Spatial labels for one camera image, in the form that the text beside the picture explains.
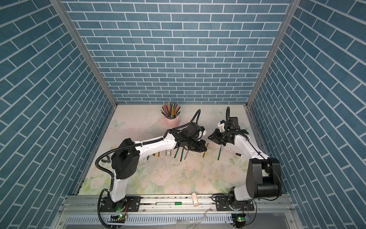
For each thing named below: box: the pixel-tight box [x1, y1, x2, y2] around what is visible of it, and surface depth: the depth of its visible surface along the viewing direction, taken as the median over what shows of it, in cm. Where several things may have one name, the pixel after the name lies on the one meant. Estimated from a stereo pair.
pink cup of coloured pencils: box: [160, 102, 181, 129], surface depth 101 cm
